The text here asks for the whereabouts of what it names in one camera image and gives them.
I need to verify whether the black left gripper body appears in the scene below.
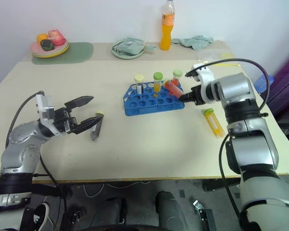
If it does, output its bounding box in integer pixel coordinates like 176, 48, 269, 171
53, 106, 79, 135

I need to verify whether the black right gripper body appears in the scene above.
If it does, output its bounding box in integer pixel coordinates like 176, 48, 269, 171
191, 85, 206, 106

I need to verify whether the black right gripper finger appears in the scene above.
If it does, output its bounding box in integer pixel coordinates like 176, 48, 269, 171
184, 66, 200, 78
178, 91, 195, 103

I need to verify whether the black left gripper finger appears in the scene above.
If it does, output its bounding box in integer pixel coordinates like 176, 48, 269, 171
71, 114, 105, 135
64, 95, 95, 113

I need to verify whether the red liquid test tube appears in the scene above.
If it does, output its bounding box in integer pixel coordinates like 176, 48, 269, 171
164, 78, 184, 100

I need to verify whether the blue test tube rack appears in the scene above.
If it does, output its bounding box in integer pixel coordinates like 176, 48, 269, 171
122, 81, 185, 117

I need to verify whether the black tube pale yellow cap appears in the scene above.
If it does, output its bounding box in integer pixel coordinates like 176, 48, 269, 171
90, 110, 105, 141

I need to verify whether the red tube green cap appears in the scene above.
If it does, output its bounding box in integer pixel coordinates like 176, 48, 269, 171
172, 69, 183, 88

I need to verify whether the pale green crumpled cloth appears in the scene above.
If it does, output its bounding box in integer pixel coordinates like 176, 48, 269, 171
171, 35, 214, 51

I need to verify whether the yellow tube green cap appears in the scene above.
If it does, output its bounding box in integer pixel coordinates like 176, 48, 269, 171
203, 108, 225, 139
153, 72, 164, 93

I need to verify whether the thin yellow stick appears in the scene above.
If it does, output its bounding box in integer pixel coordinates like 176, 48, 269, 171
199, 57, 242, 67

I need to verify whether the orange soda bottle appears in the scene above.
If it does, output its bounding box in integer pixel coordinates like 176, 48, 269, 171
159, 0, 177, 51

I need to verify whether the green placemat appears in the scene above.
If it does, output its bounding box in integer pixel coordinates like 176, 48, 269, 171
31, 42, 94, 65

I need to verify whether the white tube yellow cap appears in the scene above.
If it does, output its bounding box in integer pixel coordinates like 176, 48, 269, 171
134, 74, 145, 95

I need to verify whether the stack of pastel plates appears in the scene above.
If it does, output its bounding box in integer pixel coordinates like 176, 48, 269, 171
29, 39, 70, 59

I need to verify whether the dark green toy fruit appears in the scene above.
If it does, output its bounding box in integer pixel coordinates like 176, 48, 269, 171
40, 39, 54, 51

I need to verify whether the blue ribbed plastic object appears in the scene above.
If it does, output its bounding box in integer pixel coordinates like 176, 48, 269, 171
253, 73, 276, 94

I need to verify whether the red toy apple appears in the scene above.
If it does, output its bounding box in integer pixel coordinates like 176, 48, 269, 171
47, 29, 64, 46

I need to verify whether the orange toy fruit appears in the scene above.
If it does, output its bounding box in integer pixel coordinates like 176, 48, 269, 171
36, 33, 50, 44

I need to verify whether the purple fabric object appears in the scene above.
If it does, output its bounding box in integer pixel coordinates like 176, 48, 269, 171
266, 54, 289, 110

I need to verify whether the black and white sneaker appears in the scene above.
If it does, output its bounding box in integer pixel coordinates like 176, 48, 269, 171
24, 202, 51, 231

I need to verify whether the dark rounded shape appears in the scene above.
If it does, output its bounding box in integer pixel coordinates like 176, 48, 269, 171
155, 191, 184, 228

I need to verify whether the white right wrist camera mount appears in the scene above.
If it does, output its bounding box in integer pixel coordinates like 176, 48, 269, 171
192, 63, 219, 102

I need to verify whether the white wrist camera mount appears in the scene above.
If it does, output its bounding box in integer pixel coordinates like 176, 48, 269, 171
35, 94, 55, 136
192, 63, 219, 102

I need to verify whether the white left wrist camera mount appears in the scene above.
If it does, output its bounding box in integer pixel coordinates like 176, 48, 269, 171
35, 94, 55, 136

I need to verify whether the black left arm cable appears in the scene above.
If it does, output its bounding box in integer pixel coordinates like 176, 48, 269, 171
5, 90, 45, 148
31, 153, 68, 231

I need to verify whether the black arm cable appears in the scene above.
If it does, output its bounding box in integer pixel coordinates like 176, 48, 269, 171
218, 134, 243, 218
5, 90, 45, 148
199, 58, 272, 117
31, 153, 68, 231

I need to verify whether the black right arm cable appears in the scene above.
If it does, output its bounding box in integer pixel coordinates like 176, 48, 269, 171
199, 58, 272, 117
218, 134, 243, 218

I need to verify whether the small metal bracket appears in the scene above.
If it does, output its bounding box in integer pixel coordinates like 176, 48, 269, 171
193, 199, 214, 228

